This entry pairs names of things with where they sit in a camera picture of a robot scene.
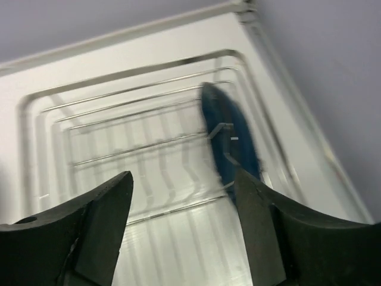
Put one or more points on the dark blue leaf-shaped plate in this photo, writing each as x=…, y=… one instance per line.
x=230, y=138

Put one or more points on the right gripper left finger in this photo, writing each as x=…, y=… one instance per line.
x=75, y=243

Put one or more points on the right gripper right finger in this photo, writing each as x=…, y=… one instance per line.
x=288, y=243

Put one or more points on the metal wire dish rack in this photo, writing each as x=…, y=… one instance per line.
x=147, y=120

